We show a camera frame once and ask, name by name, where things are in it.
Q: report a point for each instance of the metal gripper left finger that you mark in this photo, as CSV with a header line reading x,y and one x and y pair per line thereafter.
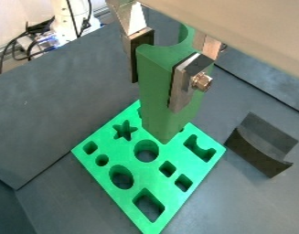
x,y
136,32

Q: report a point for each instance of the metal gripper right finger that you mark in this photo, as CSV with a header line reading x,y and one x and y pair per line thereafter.
x,y
190,75

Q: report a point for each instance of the green arch block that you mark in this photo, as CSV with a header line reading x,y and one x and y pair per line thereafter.
x,y
156,63

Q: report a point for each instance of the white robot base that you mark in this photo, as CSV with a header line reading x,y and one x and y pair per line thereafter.
x,y
74,19

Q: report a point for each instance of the black curved holder block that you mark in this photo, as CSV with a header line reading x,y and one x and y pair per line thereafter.
x,y
263,145

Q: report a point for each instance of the dark grey foam mat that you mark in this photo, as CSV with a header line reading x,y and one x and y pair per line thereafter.
x,y
58,98

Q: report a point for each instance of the green shape sorter board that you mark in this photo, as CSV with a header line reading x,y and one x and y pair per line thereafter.
x,y
149,177

